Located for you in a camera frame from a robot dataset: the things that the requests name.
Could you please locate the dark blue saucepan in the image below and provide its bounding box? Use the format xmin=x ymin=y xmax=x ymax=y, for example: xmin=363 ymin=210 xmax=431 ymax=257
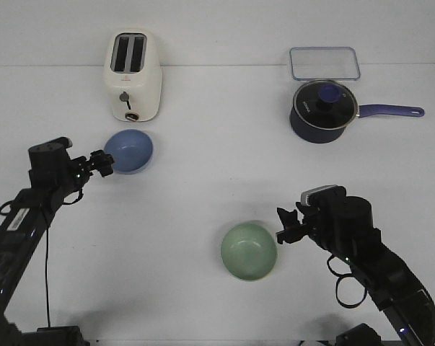
xmin=289 ymin=104 xmax=425 ymax=143

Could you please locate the green bowl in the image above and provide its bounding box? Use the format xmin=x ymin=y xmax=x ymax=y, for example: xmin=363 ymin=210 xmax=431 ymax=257
xmin=220 ymin=222 xmax=278 ymax=281

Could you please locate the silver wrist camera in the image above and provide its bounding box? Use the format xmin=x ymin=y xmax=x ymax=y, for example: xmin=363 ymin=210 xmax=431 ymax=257
xmin=54 ymin=137 xmax=73 ymax=148
xmin=300 ymin=185 xmax=337 ymax=206

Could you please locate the blue bowl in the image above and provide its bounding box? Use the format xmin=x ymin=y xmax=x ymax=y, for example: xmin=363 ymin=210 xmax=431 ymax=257
xmin=104 ymin=129 xmax=154 ymax=174

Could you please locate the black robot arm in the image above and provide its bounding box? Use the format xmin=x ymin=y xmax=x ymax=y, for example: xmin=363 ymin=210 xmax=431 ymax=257
xmin=276 ymin=185 xmax=435 ymax=345
xmin=0 ymin=137 xmax=114 ymax=345

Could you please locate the white two-slot toaster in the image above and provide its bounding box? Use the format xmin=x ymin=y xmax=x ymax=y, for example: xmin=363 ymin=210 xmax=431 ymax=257
xmin=103 ymin=28 xmax=162 ymax=122

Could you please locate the glass pot lid blue knob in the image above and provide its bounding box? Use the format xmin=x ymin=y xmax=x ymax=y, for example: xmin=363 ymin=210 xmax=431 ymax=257
xmin=293 ymin=79 xmax=359 ymax=124

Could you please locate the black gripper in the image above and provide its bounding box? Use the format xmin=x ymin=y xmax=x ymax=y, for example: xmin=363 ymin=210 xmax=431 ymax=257
xmin=28 ymin=138 xmax=114 ymax=197
xmin=276 ymin=185 xmax=374 ymax=252

